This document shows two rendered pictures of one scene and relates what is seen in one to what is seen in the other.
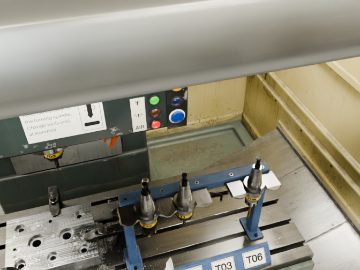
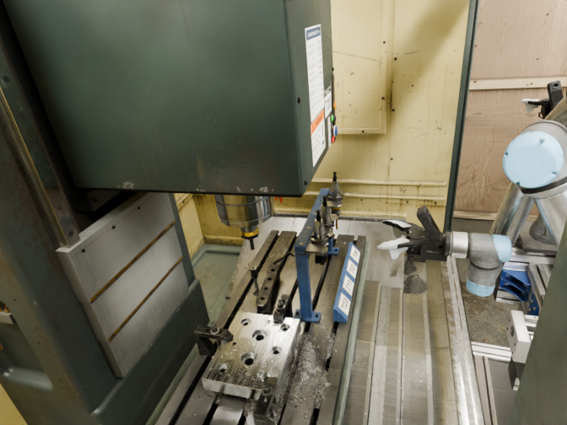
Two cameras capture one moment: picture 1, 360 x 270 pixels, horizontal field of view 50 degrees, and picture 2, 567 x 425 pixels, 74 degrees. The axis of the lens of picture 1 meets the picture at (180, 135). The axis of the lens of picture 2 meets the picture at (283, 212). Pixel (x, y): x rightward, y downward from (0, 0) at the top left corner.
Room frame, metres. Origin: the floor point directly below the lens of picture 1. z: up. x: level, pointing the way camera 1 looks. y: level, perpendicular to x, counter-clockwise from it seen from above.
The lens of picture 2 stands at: (0.13, 1.06, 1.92)
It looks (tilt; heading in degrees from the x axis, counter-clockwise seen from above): 28 degrees down; 306
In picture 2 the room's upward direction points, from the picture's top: 6 degrees counter-clockwise
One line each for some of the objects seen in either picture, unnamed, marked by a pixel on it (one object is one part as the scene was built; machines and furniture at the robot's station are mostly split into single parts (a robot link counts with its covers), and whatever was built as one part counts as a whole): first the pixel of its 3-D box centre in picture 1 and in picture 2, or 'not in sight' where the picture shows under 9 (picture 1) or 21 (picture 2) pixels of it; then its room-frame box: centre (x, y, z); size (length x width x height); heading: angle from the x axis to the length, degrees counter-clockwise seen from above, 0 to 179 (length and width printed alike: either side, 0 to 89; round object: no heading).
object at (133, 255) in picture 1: (129, 234); (304, 286); (0.72, 0.16, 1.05); 0.10 x 0.05 x 0.30; 17
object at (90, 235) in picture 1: (105, 236); (282, 313); (0.77, 0.25, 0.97); 0.13 x 0.03 x 0.15; 107
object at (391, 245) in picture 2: not in sight; (393, 250); (0.41, 0.14, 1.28); 0.09 x 0.03 x 0.06; 50
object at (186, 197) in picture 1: (184, 191); (325, 212); (0.72, -0.01, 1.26); 0.04 x 0.04 x 0.07
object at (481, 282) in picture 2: not in sight; (483, 272); (0.18, 0.01, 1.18); 0.11 x 0.08 x 0.11; 82
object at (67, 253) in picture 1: (52, 241); (255, 352); (0.76, 0.43, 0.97); 0.29 x 0.23 x 0.05; 107
